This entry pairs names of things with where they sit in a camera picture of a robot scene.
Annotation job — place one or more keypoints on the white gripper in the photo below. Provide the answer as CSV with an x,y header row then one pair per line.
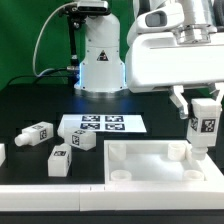
x,y
166,53

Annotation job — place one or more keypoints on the white square tabletop part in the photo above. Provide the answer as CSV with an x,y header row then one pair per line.
x,y
150,166

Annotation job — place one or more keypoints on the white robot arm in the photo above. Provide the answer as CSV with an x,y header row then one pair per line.
x,y
102,71

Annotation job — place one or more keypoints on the white tag sheet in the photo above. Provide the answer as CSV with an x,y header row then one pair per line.
x,y
103,123

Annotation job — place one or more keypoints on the white block left edge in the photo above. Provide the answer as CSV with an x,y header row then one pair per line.
x,y
2,154

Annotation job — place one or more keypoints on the white fence wall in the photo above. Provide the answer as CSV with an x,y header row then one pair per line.
x,y
93,197

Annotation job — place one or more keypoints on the black camera stand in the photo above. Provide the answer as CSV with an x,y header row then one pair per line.
x,y
77,13

